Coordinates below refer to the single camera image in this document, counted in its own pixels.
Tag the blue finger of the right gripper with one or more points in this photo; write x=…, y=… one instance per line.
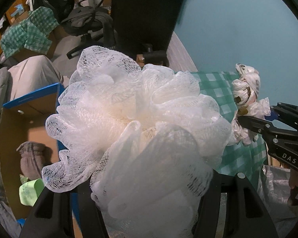
x=256, y=125
x=273, y=116

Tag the printed white plastic bag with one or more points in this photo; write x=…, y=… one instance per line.
x=245, y=92

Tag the white mesh bath pouf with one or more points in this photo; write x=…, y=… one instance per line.
x=145, y=138

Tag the grey fleece mitt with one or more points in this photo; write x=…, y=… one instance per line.
x=32, y=159

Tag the lime green microfibre cloth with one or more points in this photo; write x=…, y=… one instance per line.
x=30, y=191

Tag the green glittery scrub cloth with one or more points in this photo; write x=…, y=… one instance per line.
x=23, y=179

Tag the person right hand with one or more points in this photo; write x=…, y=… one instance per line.
x=293, y=183

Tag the green checkered tablecloth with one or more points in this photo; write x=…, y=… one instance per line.
x=237, y=157

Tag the small wooden box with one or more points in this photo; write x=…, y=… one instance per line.
x=142, y=60

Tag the black office chair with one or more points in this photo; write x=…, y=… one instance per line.
x=93, y=25

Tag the blue cardboard box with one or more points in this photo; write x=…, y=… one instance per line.
x=23, y=119

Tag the beige bed mattress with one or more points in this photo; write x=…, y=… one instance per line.
x=30, y=75

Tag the checkered cloth on boxes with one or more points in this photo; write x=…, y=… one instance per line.
x=30, y=33

